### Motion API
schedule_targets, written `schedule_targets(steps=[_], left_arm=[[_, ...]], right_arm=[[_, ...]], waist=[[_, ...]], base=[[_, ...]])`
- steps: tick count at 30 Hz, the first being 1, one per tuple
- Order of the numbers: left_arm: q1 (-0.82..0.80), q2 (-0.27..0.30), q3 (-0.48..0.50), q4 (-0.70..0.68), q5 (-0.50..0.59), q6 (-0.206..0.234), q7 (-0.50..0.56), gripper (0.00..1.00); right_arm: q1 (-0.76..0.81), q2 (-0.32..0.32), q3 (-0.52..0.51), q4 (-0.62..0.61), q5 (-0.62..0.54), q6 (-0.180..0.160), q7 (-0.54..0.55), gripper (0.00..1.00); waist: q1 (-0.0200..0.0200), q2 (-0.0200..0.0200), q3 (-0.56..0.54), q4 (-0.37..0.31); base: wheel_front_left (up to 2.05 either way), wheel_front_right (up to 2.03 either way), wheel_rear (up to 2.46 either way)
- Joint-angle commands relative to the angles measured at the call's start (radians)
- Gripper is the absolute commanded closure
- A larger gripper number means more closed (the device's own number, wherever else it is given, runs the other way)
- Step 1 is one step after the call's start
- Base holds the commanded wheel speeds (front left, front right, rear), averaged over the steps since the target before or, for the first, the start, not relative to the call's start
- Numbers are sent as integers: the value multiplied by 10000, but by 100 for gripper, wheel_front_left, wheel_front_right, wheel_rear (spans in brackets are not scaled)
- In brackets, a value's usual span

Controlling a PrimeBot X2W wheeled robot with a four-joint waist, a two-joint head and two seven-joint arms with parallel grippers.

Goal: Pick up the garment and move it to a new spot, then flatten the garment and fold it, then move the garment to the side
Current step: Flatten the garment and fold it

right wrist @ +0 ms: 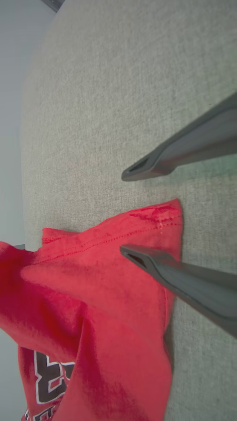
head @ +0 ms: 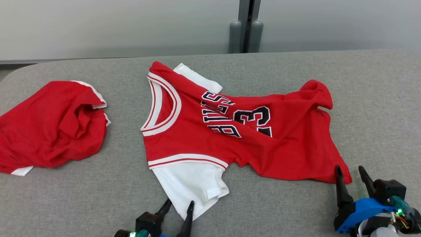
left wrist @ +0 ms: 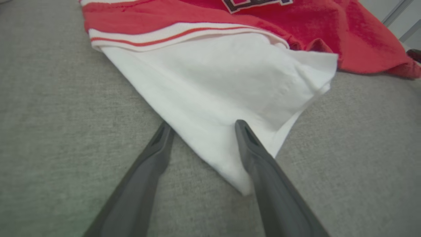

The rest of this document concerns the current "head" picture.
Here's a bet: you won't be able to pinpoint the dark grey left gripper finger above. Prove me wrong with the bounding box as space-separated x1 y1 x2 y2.
157 198 172 223
177 200 195 237

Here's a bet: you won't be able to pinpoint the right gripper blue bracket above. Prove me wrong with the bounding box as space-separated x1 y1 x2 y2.
334 165 421 237

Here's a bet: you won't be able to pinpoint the red basketball jersey white sleeves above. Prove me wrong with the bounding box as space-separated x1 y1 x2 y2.
141 61 352 221

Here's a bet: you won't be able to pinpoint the red shorts white stripes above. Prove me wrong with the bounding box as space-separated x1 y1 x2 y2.
0 81 111 176

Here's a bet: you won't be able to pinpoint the grey fabric padded surface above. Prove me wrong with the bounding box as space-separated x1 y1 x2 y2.
0 49 421 237

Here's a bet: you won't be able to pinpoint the teal right camera cable plug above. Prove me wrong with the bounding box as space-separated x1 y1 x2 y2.
387 196 411 216

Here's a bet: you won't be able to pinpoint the grey rounded post foot cap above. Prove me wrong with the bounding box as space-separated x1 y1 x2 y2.
229 21 242 54
248 20 264 53

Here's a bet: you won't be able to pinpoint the grey metal partition post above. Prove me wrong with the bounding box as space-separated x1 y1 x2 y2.
237 0 262 53

